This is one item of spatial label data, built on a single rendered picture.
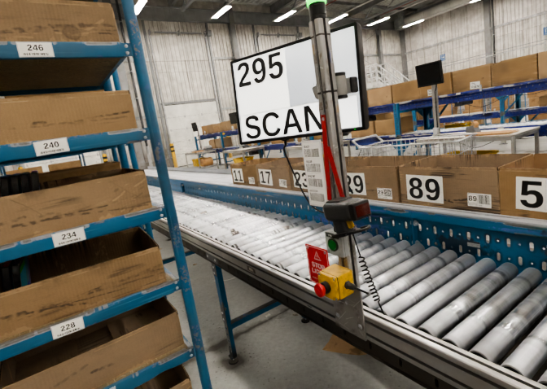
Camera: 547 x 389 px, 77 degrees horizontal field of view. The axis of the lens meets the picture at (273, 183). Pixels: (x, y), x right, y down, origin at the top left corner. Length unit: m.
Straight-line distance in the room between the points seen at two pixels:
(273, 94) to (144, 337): 0.82
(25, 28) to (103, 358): 0.77
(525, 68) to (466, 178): 4.78
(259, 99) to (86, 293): 0.77
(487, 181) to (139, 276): 1.15
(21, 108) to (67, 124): 0.09
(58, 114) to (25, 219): 0.24
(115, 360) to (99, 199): 0.41
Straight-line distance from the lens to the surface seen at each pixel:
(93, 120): 0.92
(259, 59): 1.24
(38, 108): 0.92
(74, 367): 1.03
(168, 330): 1.06
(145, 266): 0.97
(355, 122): 1.05
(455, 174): 1.45
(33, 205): 0.92
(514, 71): 6.18
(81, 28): 0.96
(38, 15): 0.96
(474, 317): 1.07
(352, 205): 0.85
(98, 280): 0.96
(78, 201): 0.92
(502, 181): 1.39
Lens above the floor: 1.30
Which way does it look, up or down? 9 degrees down
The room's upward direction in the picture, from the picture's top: 9 degrees counter-clockwise
